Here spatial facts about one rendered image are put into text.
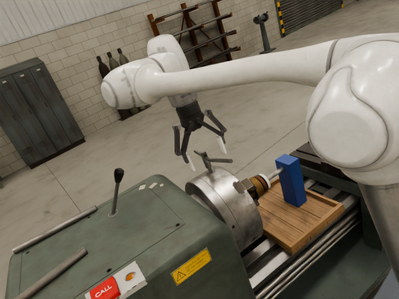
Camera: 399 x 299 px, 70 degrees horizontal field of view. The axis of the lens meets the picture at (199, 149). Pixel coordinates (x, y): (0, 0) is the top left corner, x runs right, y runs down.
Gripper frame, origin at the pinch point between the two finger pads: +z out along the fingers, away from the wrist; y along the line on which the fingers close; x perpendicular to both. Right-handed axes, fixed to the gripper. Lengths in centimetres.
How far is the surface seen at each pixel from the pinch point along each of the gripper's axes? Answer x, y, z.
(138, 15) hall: 695, 167, -156
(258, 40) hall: 811, 558, 28
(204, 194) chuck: -4.7, -7.1, 8.8
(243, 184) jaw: -5.2, 6.9, 12.7
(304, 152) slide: 25, 56, 32
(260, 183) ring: 2.6, 16.8, 20.5
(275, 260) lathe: -8.1, 7.0, 45.7
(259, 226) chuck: -11.4, 4.6, 26.4
